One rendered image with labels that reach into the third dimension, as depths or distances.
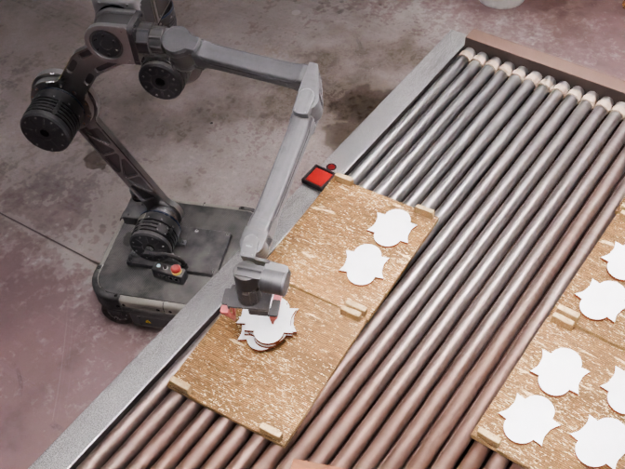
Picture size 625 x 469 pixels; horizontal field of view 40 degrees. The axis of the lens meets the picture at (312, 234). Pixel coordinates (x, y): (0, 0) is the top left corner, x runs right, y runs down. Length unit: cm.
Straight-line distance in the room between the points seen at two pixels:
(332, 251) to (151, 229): 104
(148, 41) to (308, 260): 72
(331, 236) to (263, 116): 188
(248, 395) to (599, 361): 87
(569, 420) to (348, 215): 84
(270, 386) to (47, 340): 160
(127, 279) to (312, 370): 134
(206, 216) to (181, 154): 69
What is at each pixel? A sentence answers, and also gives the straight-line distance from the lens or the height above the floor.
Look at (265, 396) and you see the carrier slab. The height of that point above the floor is 94.
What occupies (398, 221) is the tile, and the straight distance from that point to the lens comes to 248.
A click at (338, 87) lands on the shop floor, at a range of 439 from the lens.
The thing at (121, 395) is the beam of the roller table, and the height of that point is 91.
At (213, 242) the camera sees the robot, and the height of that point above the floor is 26.
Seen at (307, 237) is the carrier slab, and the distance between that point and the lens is 246.
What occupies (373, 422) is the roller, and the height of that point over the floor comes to 92.
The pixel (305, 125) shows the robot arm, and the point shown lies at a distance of 210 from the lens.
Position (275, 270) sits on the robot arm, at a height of 125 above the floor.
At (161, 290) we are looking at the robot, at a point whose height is 24.
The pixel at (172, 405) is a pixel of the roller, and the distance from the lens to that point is 223.
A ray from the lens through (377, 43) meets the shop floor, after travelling 466.
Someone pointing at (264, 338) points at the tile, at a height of 99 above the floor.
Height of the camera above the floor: 280
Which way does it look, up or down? 49 degrees down
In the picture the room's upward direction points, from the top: 6 degrees counter-clockwise
